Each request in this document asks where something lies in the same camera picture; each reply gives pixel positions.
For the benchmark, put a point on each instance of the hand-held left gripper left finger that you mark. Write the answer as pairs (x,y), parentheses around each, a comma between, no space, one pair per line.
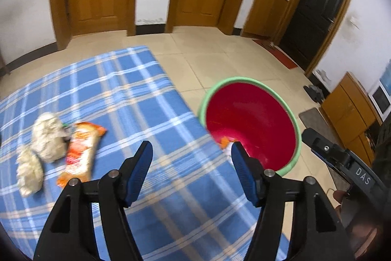
(140,170)

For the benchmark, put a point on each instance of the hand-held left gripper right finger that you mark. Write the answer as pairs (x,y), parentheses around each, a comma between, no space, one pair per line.
(242,170)

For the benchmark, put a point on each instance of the orange plastic bag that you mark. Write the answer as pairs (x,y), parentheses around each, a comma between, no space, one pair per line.
(225,142)

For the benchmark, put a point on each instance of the red bin with green rim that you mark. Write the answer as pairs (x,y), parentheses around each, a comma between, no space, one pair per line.
(244,108)

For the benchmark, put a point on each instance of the orange snack wrapper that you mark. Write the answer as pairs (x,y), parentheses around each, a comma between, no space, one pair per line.
(81,151)

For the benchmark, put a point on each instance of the white paper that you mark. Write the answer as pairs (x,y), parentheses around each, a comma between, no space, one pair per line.
(30,172)
(49,137)

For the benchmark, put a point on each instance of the person's right hand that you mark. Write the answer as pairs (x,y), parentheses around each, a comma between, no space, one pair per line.
(339,194)

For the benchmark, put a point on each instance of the person's camouflage clothing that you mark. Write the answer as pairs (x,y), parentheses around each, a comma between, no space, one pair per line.
(383,151)

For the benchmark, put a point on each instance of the grey floor mat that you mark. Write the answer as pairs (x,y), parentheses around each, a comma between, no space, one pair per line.
(313,118)

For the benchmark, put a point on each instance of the wooden cabinet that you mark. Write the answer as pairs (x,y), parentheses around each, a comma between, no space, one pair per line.
(348,108)

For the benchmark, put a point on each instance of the dark slipper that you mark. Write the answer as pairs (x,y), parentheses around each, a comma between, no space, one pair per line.
(318,96)
(309,91)

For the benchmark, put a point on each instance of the blue plaid tablecloth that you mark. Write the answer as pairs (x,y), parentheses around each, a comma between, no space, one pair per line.
(137,96)

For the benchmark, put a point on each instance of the red doormat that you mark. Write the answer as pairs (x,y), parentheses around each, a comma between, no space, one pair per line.
(278,54)

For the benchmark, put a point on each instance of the black door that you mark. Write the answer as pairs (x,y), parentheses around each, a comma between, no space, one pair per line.
(320,7)

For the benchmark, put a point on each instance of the white light switch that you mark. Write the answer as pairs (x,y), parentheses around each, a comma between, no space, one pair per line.
(354,21)

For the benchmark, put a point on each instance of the wooden wall panel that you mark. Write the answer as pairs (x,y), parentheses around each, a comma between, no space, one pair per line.
(265,13)

